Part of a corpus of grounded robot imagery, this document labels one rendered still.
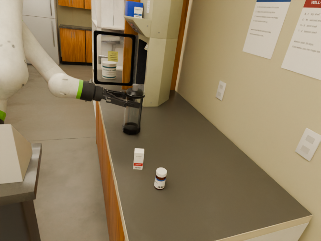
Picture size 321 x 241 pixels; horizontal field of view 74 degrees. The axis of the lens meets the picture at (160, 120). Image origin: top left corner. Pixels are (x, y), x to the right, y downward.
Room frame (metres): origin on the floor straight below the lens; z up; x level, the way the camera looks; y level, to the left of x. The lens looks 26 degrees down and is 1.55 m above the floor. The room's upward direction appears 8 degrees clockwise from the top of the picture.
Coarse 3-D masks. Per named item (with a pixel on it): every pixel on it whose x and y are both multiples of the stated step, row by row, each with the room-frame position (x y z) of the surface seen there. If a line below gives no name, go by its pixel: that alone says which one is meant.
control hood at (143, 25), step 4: (124, 16) 1.64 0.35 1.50; (128, 16) 1.53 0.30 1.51; (128, 20) 1.56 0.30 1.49; (132, 20) 1.41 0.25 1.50; (136, 20) 1.39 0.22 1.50; (140, 20) 1.40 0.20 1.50; (144, 20) 1.41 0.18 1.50; (148, 20) 1.41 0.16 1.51; (136, 24) 1.39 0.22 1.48; (140, 24) 1.40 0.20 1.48; (144, 24) 1.41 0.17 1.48; (148, 24) 1.42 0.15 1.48; (132, 28) 1.69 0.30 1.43; (140, 28) 1.40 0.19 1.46; (144, 28) 1.41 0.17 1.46; (148, 28) 1.42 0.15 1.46; (140, 32) 1.46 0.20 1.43; (144, 32) 1.41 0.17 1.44; (148, 32) 1.42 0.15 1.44; (148, 36) 1.42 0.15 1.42
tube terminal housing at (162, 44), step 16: (144, 0) 1.61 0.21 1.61; (160, 0) 1.44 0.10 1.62; (176, 0) 1.54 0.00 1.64; (144, 16) 1.58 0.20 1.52; (160, 16) 1.44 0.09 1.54; (176, 16) 1.57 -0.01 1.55; (160, 32) 1.45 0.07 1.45; (176, 32) 1.61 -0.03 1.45; (160, 48) 1.45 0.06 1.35; (160, 64) 1.46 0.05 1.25; (160, 80) 1.46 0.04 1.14; (160, 96) 1.49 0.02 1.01
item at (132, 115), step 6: (126, 90) 1.06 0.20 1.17; (126, 96) 1.01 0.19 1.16; (132, 96) 1.00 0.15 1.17; (138, 96) 1.01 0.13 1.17; (126, 108) 1.02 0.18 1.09; (132, 108) 1.01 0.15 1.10; (126, 114) 1.02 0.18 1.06; (132, 114) 1.01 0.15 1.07; (138, 114) 1.02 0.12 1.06; (126, 120) 1.01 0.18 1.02; (132, 120) 1.01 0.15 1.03; (138, 120) 1.02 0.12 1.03; (126, 126) 1.01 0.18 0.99; (132, 126) 1.01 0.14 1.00; (138, 126) 1.03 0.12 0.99
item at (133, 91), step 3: (135, 84) 1.05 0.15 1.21; (135, 87) 1.04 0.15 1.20; (129, 90) 1.03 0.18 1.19; (132, 90) 1.04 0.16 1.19; (135, 90) 1.04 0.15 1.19; (138, 90) 1.05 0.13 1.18; (141, 90) 1.06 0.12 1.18; (129, 93) 1.01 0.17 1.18; (132, 93) 1.01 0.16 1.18; (135, 93) 1.01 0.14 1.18; (138, 93) 1.02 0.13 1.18; (141, 93) 1.03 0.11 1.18
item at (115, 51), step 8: (104, 40) 1.64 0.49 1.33; (112, 40) 1.66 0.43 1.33; (120, 40) 1.67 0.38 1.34; (128, 40) 1.69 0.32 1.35; (104, 48) 1.64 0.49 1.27; (112, 48) 1.66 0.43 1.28; (120, 48) 1.67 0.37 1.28; (128, 48) 1.69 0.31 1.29; (104, 56) 1.64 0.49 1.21; (112, 56) 1.66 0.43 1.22; (120, 56) 1.67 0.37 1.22; (128, 56) 1.69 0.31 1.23; (104, 64) 1.64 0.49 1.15; (112, 64) 1.66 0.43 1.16; (120, 64) 1.67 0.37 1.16; (128, 64) 1.69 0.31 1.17; (104, 72) 1.64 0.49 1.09; (112, 72) 1.66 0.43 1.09; (120, 72) 1.68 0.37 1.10; (128, 72) 1.69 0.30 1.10; (104, 80) 1.64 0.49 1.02; (112, 80) 1.66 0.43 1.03; (120, 80) 1.68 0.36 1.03; (128, 80) 1.69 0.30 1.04
